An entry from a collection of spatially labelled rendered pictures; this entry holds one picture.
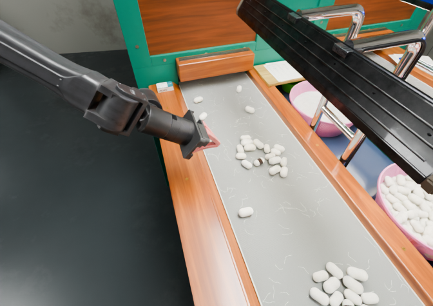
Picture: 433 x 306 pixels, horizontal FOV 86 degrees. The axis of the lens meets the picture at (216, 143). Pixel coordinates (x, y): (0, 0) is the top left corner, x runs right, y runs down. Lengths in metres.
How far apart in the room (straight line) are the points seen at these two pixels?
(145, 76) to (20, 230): 1.18
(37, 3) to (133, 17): 2.45
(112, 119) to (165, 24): 0.54
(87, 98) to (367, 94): 0.43
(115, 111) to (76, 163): 1.48
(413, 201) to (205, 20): 0.84
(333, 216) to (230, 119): 0.43
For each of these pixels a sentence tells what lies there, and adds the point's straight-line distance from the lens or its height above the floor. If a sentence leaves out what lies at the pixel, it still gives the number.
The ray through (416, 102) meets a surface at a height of 1.10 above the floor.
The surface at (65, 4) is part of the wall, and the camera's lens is 3.19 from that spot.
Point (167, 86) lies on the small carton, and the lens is 0.92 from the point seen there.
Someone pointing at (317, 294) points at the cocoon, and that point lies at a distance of 0.56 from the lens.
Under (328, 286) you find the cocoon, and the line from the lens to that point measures 0.57.
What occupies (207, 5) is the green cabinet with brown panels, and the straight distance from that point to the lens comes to 0.92.
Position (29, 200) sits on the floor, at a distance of 1.86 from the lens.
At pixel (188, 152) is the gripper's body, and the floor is 0.91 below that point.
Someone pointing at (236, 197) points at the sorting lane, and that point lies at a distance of 0.62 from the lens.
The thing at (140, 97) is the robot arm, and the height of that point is 1.03.
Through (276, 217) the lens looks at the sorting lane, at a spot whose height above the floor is 0.74.
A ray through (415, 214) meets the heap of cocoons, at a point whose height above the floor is 0.74.
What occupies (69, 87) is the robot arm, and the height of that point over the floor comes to 1.07.
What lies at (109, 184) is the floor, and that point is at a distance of 1.67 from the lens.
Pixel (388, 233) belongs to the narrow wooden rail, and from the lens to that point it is 0.67.
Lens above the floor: 1.28
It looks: 47 degrees down
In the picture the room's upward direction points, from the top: straight up
